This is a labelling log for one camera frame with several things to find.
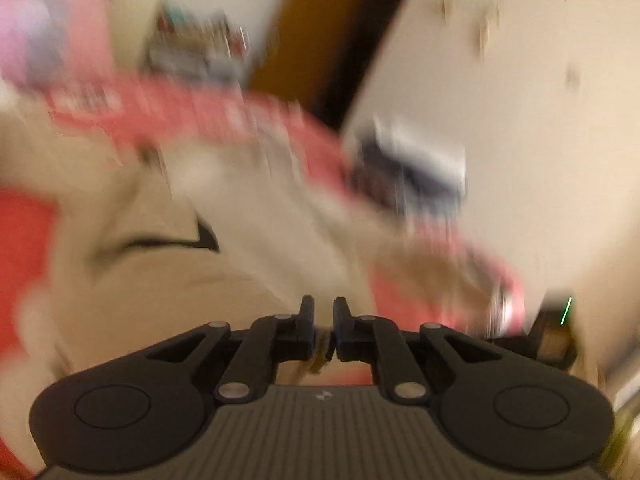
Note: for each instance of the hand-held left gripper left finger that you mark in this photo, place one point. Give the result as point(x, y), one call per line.
point(306, 332)

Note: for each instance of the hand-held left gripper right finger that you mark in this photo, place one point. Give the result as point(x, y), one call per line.
point(342, 335)

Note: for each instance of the cream fleece garment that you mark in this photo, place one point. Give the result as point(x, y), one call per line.
point(200, 280)

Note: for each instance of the dark grey folded garment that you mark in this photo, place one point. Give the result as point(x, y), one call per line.
point(380, 180)

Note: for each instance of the red floral blanket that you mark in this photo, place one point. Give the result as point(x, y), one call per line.
point(320, 150)

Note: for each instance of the white folded garment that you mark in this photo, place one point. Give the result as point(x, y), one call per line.
point(430, 152)

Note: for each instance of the white desk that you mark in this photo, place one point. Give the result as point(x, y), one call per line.
point(195, 62)

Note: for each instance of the wooden door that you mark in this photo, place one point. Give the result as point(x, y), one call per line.
point(295, 35)

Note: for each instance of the pink grey floral duvet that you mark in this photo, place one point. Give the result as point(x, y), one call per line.
point(50, 20)

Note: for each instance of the long cloth on wall hook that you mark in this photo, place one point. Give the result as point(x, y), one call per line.
point(486, 30)

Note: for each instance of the small cloth on wall hook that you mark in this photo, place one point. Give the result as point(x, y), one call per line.
point(444, 7)

